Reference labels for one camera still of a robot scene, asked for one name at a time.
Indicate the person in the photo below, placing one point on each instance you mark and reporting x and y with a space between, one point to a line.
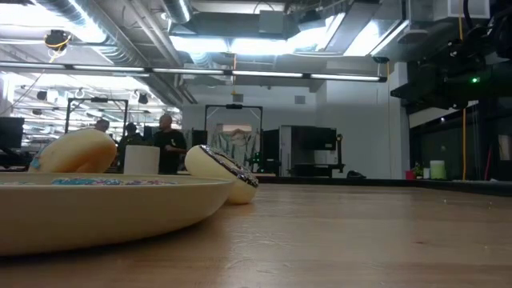
170 146
130 138
102 125

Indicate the black equipment cabinet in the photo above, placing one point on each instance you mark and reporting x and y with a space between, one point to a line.
312 150

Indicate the red cup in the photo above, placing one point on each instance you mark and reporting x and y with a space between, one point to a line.
410 174

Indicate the small blue sprinkled donut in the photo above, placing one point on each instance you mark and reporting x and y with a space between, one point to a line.
86 181

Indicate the black dome-shaped object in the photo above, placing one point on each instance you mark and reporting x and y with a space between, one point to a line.
356 174

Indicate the black background robot arm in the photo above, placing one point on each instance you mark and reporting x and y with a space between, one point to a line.
260 164

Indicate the black ceiling-hung device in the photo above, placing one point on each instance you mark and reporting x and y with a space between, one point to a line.
57 40

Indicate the white ceiling unit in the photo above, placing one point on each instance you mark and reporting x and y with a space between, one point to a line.
460 9

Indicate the long overhead light bar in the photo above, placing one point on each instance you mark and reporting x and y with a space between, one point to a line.
264 73

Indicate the small green plant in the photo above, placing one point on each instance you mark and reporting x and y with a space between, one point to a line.
418 170

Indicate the beige round plate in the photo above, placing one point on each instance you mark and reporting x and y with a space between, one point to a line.
120 216

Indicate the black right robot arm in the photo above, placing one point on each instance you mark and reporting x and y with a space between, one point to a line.
496 40

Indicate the large blue iced donut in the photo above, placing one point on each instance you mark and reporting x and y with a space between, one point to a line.
80 152

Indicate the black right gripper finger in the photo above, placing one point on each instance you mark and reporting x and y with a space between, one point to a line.
402 94

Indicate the large chocolate sprinkled donut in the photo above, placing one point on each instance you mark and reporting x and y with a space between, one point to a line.
208 164

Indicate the black computer monitor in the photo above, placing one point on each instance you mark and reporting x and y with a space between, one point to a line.
11 132

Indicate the black aluminium table frame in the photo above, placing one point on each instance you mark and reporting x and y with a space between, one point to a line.
400 183

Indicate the grey wall vent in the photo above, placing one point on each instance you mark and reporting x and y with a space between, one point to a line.
299 99
238 98

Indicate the small light blue donut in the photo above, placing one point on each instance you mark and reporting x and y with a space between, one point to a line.
10 183

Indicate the white pot with plant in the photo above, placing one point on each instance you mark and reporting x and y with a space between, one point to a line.
142 160

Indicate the white plastic container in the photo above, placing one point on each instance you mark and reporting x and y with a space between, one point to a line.
437 169

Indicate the small dark blue donut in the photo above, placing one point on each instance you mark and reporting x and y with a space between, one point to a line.
148 182

